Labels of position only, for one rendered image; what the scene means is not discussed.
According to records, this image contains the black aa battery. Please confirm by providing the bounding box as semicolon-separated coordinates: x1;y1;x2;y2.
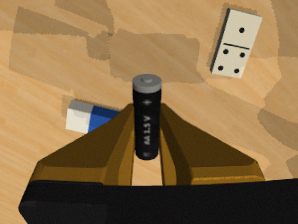
132;74;162;161

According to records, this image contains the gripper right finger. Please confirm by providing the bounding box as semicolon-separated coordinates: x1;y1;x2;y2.
159;103;266;185

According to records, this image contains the white domino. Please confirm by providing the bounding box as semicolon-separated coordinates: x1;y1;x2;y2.
210;8;263;79

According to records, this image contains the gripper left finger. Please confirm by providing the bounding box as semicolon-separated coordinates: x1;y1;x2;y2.
28;103;135;186

